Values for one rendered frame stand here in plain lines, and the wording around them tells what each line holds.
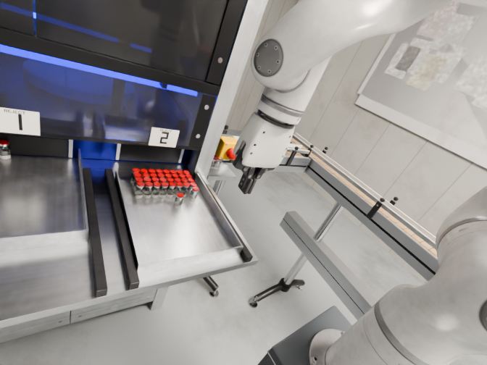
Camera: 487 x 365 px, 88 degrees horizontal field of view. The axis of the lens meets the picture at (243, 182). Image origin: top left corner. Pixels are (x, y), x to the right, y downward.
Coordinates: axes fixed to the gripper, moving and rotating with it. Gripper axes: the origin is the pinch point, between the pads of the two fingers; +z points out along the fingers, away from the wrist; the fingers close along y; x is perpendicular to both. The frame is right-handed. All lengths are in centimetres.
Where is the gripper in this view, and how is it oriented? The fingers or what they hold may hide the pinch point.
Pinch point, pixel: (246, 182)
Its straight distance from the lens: 54.7
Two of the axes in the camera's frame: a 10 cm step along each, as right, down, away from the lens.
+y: -8.0, 0.0, -5.9
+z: -3.5, 8.1, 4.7
